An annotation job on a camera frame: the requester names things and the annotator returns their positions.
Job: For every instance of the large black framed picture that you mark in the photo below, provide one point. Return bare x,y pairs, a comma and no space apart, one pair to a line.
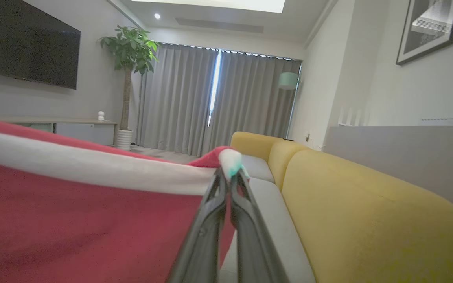
431,27

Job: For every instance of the small grey sofa seat cushion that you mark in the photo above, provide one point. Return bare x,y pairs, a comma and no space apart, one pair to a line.
258,169

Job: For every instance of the small white round figurine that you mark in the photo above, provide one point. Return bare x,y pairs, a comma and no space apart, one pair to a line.
101,116

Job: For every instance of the grey window curtain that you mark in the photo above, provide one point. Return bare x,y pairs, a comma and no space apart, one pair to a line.
175,102
250,98

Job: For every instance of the low white TV cabinet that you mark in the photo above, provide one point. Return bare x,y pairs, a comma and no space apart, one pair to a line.
81,131

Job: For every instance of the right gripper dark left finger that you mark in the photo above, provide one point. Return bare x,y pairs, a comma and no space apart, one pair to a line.
205,239

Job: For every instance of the yellow sofa backrest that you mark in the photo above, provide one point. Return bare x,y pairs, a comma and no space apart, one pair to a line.
252,143
285,157
368,228

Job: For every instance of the ceiling air vent slot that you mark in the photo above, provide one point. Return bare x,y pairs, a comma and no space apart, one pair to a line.
218,25

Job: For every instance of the red shorts white waistband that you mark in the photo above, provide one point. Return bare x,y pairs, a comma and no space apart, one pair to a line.
73,228

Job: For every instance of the floor lamp mint green shade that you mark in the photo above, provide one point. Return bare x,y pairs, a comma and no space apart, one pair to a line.
288,80

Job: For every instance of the rectangular ceiling light panel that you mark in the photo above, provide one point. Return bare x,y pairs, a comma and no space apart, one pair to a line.
218,4

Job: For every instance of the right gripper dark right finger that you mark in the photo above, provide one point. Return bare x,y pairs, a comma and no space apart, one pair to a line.
256,243

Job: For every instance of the flat white ribbed device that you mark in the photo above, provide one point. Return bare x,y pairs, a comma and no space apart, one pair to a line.
446,122

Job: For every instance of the black wall television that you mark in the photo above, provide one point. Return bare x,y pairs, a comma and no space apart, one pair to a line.
22,43

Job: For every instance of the potted green tree plant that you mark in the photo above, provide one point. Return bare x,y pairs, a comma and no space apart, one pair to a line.
130,51

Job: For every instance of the white router with antennas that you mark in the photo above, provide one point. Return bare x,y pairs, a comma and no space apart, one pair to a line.
348,120

